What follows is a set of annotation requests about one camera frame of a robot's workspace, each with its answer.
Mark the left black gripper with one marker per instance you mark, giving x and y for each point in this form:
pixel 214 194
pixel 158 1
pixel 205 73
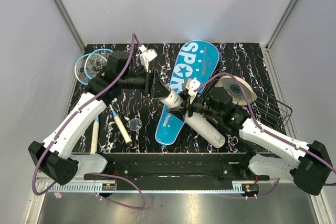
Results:
pixel 159 91

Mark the white shuttlecock tube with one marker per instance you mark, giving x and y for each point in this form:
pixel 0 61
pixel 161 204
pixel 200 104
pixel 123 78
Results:
pixel 196 122

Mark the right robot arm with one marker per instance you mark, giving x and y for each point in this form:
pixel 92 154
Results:
pixel 308 165

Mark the clear plastic tube lid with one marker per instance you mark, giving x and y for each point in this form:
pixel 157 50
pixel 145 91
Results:
pixel 134 124

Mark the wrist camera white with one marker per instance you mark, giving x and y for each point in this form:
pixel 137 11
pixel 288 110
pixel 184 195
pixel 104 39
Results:
pixel 146 56
pixel 190 85

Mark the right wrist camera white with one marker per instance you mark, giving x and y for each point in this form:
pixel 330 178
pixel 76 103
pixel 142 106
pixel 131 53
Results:
pixel 190 85

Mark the black wire dish rack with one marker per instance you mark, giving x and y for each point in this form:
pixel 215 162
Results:
pixel 267 110

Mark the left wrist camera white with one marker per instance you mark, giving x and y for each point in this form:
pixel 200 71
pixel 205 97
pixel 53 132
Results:
pixel 146 56

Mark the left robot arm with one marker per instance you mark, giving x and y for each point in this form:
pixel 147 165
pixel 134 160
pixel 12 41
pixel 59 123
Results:
pixel 53 155

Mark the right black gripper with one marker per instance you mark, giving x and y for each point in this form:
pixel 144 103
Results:
pixel 178 112

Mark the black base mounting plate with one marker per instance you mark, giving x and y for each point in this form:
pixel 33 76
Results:
pixel 179 171

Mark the blue badminton racket front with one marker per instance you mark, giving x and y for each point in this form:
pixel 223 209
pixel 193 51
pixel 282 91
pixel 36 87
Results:
pixel 94 63

